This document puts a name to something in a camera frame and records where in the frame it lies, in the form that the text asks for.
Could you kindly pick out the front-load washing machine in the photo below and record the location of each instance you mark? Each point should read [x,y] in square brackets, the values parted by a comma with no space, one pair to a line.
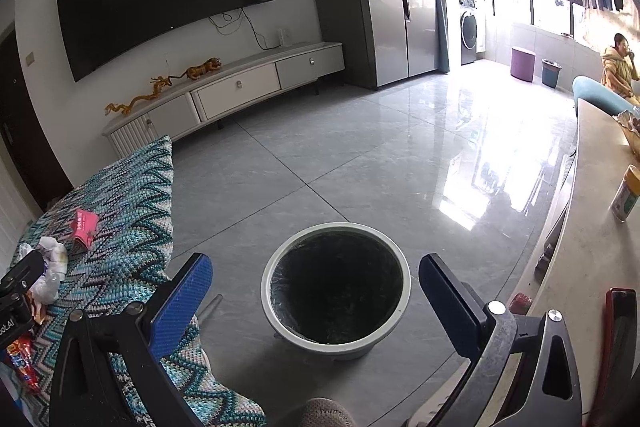
[468,31]

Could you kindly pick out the golden dragon figurine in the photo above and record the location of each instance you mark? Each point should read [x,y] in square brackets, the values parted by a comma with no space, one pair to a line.
[158,84]

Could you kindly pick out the white TV cabinet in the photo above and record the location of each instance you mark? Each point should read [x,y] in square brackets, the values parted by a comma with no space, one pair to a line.
[192,105]

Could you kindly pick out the golden tiger figurine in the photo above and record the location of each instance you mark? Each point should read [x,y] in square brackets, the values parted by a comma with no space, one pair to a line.
[213,64]

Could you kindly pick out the teal zigzag rug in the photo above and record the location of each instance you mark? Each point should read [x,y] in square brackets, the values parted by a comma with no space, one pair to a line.
[91,353]

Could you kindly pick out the grey round trash bin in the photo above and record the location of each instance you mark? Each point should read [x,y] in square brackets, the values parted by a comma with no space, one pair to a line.
[336,289]

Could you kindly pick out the purple stool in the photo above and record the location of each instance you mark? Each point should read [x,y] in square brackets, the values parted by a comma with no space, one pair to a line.
[522,64]

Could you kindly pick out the red snack wrapper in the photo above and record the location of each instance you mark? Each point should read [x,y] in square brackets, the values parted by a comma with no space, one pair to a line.
[20,353]

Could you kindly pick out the beige slipper foot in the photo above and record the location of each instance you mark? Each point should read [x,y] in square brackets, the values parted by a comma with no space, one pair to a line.
[323,412]

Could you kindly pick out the red phone with strap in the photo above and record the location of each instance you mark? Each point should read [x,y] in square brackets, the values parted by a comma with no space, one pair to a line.
[616,402]

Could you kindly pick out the teal sofa chair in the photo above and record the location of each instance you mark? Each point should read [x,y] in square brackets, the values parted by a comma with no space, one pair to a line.
[592,91]

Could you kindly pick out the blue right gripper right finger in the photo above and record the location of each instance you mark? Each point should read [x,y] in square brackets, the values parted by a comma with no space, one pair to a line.
[458,308]

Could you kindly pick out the dark brown entrance door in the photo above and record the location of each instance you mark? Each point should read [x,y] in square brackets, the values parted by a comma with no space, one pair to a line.
[27,145]

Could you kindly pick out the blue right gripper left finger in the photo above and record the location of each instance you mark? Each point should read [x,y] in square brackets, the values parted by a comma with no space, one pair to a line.
[175,302]

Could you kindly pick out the pink red paper packet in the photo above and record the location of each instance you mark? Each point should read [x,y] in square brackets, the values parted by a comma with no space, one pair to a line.
[83,228]

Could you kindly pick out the teal small waste bin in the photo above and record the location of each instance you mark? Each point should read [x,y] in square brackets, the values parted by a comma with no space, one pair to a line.
[550,72]

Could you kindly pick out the white plastic bag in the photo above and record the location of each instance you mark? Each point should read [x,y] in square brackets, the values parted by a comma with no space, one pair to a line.
[55,261]

